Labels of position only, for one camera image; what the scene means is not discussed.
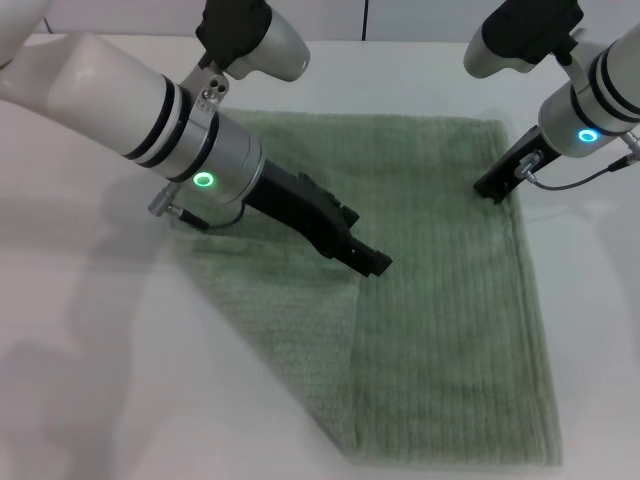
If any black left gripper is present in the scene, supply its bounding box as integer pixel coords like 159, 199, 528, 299
244, 159, 394, 279

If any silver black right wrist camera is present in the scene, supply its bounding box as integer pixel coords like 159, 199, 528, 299
463, 0, 586, 79

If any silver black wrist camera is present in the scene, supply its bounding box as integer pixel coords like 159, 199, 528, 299
194, 0, 311, 82
463, 0, 586, 79

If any green ribbed terry towel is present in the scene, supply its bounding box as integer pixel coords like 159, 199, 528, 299
169, 108, 564, 454

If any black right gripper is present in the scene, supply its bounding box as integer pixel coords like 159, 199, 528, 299
473, 125, 564, 205

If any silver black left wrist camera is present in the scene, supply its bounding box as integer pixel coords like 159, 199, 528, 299
194, 0, 311, 82

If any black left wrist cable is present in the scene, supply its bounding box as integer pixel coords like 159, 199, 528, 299
147, 183, 247, 231

